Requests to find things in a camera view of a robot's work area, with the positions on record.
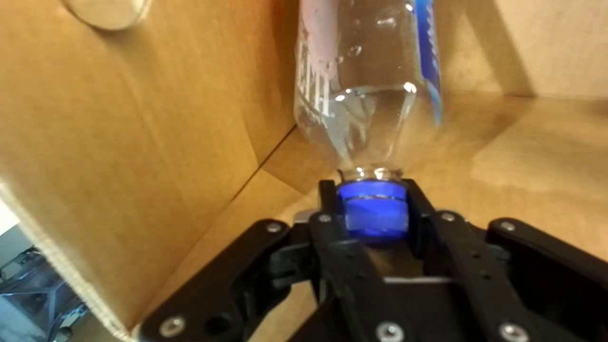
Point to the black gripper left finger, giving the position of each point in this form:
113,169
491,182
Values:
254,277

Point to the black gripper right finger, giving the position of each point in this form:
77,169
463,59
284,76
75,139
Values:
507,272

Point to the clear water bottle blue cap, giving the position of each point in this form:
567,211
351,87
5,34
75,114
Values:
368,95

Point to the open cardboard box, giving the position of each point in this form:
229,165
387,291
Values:
159,125

